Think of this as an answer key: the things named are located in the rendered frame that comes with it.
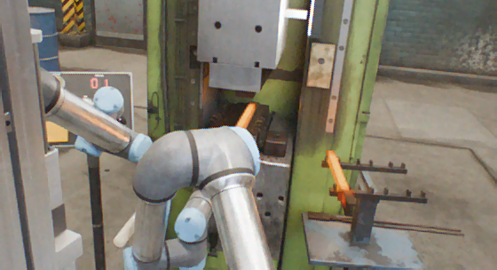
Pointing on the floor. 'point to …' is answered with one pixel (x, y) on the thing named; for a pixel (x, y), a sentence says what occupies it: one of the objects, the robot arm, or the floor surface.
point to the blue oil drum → (48, 53)
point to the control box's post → (97, 210)
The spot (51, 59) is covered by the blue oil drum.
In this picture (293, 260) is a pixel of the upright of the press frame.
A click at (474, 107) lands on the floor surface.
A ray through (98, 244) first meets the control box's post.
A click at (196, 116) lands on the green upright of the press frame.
